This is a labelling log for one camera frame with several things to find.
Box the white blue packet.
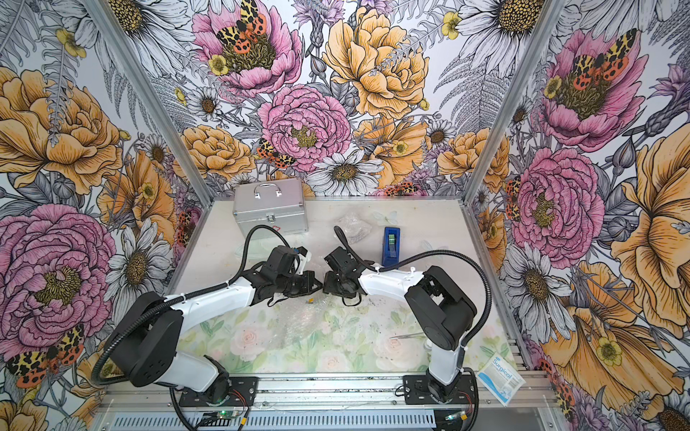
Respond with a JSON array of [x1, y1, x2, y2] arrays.
[[476, 354, 526, 407]]

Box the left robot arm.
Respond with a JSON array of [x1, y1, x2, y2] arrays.
[[106, 245, 320, 405]]

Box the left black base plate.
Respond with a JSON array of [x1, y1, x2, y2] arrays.
[[179, 376, 259, 408]]

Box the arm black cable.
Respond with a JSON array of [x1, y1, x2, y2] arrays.
[[90, 224, 292, 431], [332, 224, 492, 431]]

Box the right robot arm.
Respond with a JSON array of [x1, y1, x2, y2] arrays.
[[323, 247, 477, 403]]

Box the clear bubble wrap sheet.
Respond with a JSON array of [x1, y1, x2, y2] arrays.
[[336, 212, 373, 244], [258, 284, 389, 351]]

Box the blue tape dispenser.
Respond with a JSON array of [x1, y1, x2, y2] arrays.
[[382, 226, 401, 267]]

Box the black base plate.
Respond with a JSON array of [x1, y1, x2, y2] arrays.
[[179, 376, 259, 408], [402, 374, 479, 405]]

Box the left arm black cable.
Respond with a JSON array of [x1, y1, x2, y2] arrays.
[[90, 224, 292, 431]]

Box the silver aluminium case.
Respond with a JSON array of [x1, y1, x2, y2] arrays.
[[233, 179, 308, 236]]

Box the aluminium front rail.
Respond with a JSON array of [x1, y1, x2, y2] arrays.
[[97, 372, 557, 413]]

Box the silver scissors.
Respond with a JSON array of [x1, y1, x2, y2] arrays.
[[389, 332, 426, 339]]

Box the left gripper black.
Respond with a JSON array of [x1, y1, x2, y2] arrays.
[[275, 270, 322, 297]]

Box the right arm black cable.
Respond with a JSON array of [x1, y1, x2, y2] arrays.
[[332, 224, 492, 431]]

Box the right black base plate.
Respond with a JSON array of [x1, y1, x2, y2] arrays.
[[402, 374, 479, 405]]

